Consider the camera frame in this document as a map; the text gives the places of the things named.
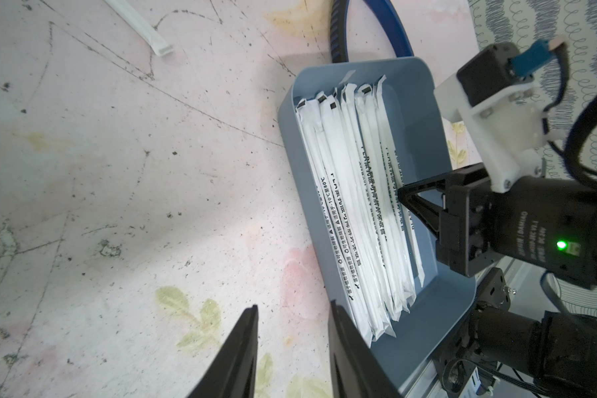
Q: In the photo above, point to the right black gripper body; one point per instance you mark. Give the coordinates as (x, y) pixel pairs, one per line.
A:
(549, 223)

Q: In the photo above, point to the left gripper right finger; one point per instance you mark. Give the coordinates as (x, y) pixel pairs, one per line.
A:
(355, 372)

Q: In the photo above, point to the blue handled pliers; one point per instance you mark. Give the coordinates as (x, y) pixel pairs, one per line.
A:
(366, 31)

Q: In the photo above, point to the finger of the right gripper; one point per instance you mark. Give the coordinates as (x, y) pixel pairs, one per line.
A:
(437, 183)
(428, 212)

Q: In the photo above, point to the pink floral table mat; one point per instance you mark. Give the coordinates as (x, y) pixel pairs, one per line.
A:
(146, 200)

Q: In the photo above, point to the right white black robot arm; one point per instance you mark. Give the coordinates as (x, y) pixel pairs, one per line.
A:
(559, 352)

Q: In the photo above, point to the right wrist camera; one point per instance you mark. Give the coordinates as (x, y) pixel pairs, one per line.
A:
(492, 95)

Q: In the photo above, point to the blue plastic storage tray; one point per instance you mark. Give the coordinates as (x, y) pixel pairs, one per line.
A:
(422, 152)

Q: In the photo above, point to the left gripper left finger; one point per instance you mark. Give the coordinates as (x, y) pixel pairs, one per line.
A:
(233, 371)

